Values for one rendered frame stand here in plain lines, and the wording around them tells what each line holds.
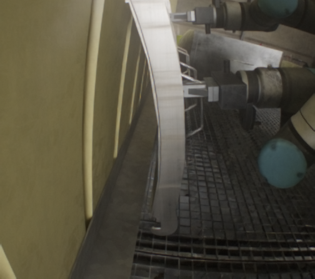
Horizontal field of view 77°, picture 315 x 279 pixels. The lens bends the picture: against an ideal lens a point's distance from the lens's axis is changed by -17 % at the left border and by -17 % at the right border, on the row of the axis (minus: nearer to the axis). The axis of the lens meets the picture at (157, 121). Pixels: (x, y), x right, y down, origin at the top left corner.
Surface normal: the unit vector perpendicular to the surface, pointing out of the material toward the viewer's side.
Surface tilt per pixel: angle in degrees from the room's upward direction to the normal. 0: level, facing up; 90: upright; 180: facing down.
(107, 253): 0
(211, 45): 90
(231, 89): 90
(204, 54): 90
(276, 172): 94
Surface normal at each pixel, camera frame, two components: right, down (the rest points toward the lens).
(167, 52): -0.07, 0.39
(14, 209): 0.99, 0.17
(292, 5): -0.18, 0.12
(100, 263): 0.15, -0.91
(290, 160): -0.70, 0.26
